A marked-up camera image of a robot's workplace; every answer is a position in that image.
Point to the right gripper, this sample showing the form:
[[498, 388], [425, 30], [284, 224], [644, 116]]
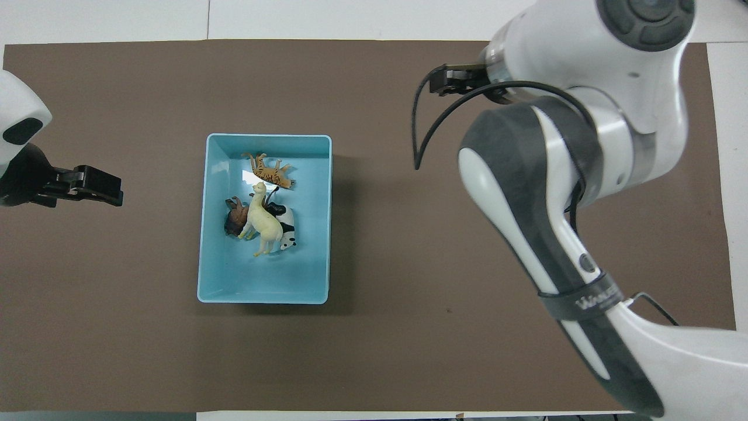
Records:
[[459, 79]]

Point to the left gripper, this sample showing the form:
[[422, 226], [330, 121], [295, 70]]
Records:
[[20, 175]]

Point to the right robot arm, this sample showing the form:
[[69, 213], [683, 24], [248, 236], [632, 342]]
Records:
[[584, 47]]

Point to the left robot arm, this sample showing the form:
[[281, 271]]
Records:
[[17, 108]]

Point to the light blue storage box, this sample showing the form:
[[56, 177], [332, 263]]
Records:
[[222, 280]]

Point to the orange tiger toy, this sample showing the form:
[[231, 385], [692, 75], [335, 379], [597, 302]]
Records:
[[270, 171]]

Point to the brown horse toy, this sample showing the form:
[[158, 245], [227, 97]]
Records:
[[235, 219]]

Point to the black and white panda toy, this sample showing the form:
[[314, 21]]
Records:
[[287, 231]]

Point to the cream alpaca toy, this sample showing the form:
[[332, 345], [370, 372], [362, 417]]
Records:
[[264, 222]]

